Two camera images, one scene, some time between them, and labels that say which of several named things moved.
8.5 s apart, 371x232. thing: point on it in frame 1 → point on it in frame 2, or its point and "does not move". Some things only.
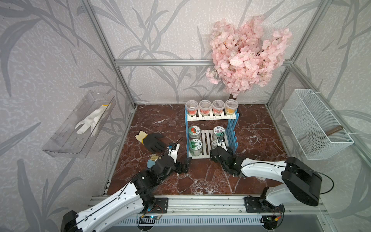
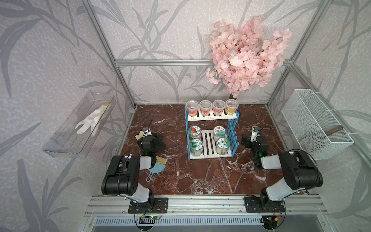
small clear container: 231,106 does not move
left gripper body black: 172,168 → 139,142
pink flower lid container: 217,132 does not move
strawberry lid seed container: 194,132 does not move
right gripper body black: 211,156 → 250,144
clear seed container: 205,107 does not move
